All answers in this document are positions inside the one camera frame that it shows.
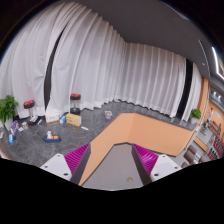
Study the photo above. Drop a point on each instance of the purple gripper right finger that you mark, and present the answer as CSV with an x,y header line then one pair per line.
x,y
152,167

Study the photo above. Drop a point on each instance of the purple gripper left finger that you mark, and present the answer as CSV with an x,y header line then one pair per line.
x,y
69,166

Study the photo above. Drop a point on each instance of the blue tray with items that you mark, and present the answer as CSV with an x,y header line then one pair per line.
x,y
50,138

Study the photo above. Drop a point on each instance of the yellow cardboard box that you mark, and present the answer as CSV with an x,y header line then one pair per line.
x,y
73,119

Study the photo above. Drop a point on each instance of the small blue white box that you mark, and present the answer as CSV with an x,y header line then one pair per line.
x,y
62,119

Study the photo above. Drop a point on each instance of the white cardboard box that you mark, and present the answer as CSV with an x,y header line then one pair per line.
x,y
52,117

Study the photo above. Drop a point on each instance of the red black stool right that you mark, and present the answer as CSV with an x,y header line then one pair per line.
x,y
75,98

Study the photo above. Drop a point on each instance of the red black stool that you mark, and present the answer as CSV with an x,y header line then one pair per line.
x,y
75,98
29,105

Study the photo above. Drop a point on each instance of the small purple cup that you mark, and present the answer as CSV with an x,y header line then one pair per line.
x,y
108,115

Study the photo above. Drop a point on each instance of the blue bottle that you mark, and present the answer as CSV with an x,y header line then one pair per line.
x,y
11,138

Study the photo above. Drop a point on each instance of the green potted plant right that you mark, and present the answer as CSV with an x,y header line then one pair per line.
x,y
195,115

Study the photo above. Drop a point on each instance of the green potted plant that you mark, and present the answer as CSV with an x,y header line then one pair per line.
x,y
195,115
7,109

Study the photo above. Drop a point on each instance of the purple box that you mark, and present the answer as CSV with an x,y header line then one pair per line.
x,y
14,127

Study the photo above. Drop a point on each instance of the red black stool left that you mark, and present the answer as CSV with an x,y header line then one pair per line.
x,y
29,105

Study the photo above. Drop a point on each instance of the green potted plant left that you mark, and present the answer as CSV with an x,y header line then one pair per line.
x,y
7,109

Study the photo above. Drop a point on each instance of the white curtain right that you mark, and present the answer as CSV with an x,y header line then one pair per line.
x,y
153,78

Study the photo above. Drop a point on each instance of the white curtain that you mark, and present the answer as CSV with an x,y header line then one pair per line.
x,y
153,78
67,48

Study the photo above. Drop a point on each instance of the white curtain left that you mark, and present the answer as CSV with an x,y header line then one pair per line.
x,y
67,48

